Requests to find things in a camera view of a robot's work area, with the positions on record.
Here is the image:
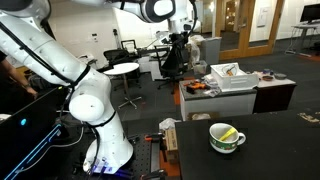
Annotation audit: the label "white plastic bag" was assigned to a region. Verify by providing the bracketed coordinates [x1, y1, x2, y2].
[158, 117, 183, 133]

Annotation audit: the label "wooden glass door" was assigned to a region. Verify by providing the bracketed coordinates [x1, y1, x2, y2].
[215, 0, 285, 61]

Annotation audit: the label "white mug with green band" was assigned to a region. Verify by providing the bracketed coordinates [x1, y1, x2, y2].
[208, 122, 247, 154]

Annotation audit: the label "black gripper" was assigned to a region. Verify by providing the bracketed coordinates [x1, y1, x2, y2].
[170, 31, 188, 48]

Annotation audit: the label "dark brown cabinet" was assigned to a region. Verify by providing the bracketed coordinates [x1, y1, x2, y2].
[252, 78, 298, 114]

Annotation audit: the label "orange black power tool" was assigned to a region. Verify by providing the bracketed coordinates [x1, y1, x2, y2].
[184, 80, 208, 95]

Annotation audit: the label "yellow sharpie marker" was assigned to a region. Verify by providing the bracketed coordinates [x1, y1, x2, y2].
[218, 127, 238, 142]

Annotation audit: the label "white door sign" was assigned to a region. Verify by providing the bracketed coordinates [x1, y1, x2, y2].
[256, 6, 269, 28]

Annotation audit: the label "white office cabinet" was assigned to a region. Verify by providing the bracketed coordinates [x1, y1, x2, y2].
[136, 54, 164, 81]

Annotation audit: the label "small brown cardboard box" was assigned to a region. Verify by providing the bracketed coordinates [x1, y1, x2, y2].
[164, 128, 181, 164]

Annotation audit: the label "silver aluminium rail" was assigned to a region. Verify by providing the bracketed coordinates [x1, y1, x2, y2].
[149, 141, 161, 174]

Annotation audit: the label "black box with blue lights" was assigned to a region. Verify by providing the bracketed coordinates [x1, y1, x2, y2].
[0, 85, 69, 180]

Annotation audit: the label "black computer monitor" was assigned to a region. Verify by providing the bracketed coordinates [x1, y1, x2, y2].
[299, 3, 320, 24]

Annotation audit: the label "round white pedestal table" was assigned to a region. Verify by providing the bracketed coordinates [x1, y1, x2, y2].
[103, 62, 143, 110]

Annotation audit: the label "thin white cable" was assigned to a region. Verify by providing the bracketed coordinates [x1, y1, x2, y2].
[19, 124, 84, 171]

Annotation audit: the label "bare person hand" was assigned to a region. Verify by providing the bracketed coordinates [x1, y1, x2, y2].
[25, 85, 39, 100]

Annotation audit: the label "bare person forearm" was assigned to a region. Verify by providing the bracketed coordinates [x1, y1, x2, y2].
[0, 59, 33, 91]

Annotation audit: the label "office chair with dark coat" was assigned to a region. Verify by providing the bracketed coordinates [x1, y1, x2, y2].
[154, 33, 188, 94]

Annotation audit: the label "orange item in crate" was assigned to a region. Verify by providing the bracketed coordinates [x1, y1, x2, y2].
[223, 65, 237, 77]

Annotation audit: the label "open cardboard box white contents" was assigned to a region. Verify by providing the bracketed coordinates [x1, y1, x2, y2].
[187, 111, 221, 122]

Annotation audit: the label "tall grey trash bin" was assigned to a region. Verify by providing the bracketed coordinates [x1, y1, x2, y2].
[199, 36, 223, 66]

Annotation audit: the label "black perforated breadboard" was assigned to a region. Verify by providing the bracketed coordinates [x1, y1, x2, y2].
[126, 133, 153, 180]

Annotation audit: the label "white plastic crate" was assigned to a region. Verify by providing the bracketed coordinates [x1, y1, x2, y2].
[210, 62, 260, 93]

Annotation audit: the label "black tripod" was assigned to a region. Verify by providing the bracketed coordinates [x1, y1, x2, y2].
[112, 28, 123, 51]

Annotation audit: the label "white desk with metal legs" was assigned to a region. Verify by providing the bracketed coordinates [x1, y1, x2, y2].
[284, 22, 320, 58]

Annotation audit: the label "crumpled grey white cloth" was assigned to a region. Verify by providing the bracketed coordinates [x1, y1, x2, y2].
[201, 74, 223, 98]

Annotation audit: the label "small grey bowl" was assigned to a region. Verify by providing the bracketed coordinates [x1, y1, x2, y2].
[273, 72, 288, 80]

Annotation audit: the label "clear plastic bin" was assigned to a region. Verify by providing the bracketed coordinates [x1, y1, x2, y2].
[192, 59, 208, 76]

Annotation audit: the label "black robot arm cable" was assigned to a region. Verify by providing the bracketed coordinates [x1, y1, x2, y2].
[0, 21, 118, 176]

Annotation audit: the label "grey low cabinet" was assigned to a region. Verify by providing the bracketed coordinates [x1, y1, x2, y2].
[178, 79, 258, 122]

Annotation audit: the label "white plastic bags pile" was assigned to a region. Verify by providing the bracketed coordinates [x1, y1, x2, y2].
[188, 34, 206, 63]

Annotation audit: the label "orange black bar clamp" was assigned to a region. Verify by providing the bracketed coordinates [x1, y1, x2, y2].
[143, 132, 168, 144]
[139, 168, 169, 180]

